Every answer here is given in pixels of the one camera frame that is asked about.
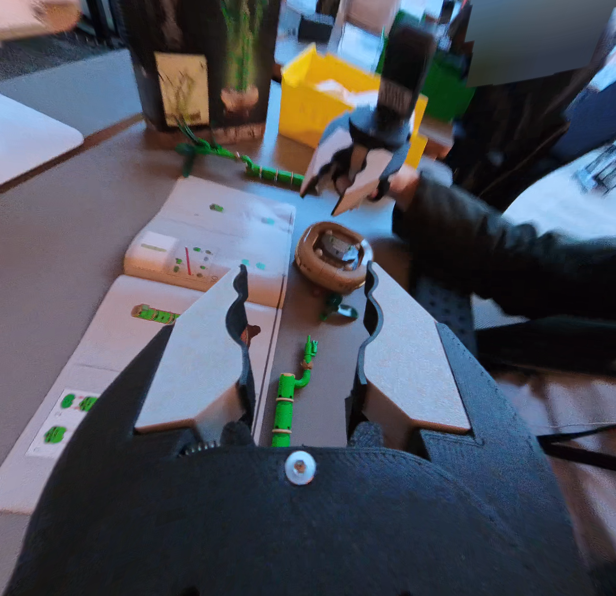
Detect short green brick bamboo stalk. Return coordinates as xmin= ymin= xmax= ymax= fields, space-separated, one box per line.
xmin=271 ymin=335 xmax=319 ymax=447

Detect green plastic bin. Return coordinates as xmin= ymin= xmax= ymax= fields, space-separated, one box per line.
xmin=419 ymin=52 xmax=476 ymax=123

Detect open instruction booklet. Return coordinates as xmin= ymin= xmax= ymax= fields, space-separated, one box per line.
xmin=0 ymin=175 xmax=296 ymax=515

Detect black strap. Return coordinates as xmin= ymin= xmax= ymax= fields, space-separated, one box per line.
xmin=541 ymin=443 xmax=616 ymax=473
xmin=536 ymin=424 xmax=616 ymax=450

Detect black perforated chair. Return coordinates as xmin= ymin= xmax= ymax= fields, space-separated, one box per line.
xmin=411 ymin=269 xmax=478 ymax=361

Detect long leafy brick bamboo stalk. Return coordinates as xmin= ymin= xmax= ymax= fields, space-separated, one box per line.
xmin=174 ymin=120 xmax=306 ymax=189

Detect white crumpled paper bags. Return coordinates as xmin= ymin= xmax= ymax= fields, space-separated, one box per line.
xmin=315 ymin=79 xmax=381 ymax=108

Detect dark green leaf piece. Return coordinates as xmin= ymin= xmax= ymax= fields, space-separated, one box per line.
xmin=319 ymin=292 xmax=360 ymax=323

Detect black bamboo toy set box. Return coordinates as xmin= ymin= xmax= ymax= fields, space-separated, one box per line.
xmin=118 ymin=0 xmax=285 ymax=144

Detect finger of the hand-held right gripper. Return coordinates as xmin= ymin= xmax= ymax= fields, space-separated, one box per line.
xmin=332 ymin=146 xmax=400 ymax=217
xmin=300 ymin=128 xmax=359 ymax=197

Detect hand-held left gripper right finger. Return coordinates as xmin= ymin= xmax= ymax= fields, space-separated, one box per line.
xmin=346 ymin=260 xmax=472 ymax=440

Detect person's dark jacket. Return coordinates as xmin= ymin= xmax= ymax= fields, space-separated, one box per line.
xmin=474 ymin=312 xmax=616 ymax=380

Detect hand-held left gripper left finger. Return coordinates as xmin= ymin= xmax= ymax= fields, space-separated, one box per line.
xmin=134 ymin=264 xmax=257 ymax=447

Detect person's beige pants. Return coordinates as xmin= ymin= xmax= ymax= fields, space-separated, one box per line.
xmin=491 ymin=370 xmax=616 ymax=558

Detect yellow plastic bin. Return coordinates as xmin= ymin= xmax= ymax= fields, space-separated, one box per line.
xmin=278 ymin=43 xmax=429 ymax=169

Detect person's right hand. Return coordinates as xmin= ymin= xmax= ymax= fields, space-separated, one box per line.
xmin=382 ymin=163 xmax=423 ymax=213

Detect grey desk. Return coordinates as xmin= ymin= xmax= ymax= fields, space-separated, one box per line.
xmin=0 ymin=47 xmax=145 ymax=140
xmin=0 ymin=79 xmax=475 ymax=549

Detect brown brick pot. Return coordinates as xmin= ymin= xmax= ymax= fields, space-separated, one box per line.
xmin=295 ymin=222 xmax=374 ymax=296

